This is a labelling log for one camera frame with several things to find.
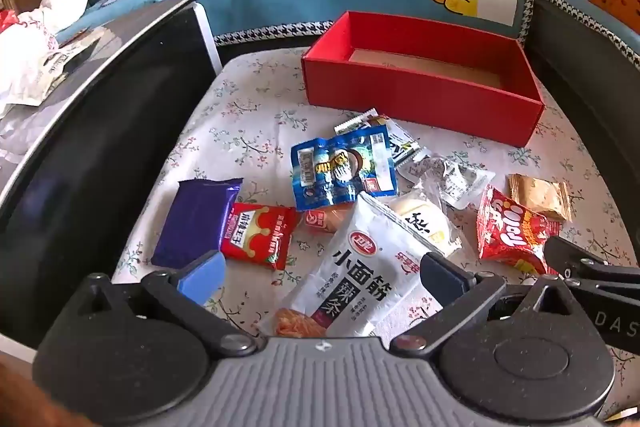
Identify red puffed snack bag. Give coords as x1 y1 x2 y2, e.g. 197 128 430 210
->
476 184 563 277

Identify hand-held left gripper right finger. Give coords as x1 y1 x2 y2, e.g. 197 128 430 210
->
391 252 568 354

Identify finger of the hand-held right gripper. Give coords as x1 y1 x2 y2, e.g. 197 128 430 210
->
545 236 640 303

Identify purple snack packet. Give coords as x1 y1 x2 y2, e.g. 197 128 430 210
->
151 178 244 269

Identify blue houndstooth edged sofa cover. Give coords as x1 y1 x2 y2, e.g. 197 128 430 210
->
460 0 640 72

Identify black monitor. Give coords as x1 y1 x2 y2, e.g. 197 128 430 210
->
0 0 223 350

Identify red packet with crown print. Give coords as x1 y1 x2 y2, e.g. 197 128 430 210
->
220 203 301 271

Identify large white snack packet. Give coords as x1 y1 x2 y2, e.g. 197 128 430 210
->
257 192 446 339

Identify green white wafer packet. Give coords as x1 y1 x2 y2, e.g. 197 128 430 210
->
334 108 428 168

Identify blue snack packet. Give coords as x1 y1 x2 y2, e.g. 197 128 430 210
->
291 124 398 212

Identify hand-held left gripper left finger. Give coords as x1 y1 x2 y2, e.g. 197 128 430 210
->
86 252 257 354

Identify red cardboard box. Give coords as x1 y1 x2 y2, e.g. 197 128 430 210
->
301 10 546 148

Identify clear packet with white label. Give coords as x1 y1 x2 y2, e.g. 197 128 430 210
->
400 154 496 210

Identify clear bun packet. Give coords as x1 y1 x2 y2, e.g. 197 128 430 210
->
387 187 463 258

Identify golden snack packet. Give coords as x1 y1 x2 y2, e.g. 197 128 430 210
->
507 173 572 223

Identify small orange snack packet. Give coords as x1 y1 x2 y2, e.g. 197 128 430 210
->
302 204 358 234

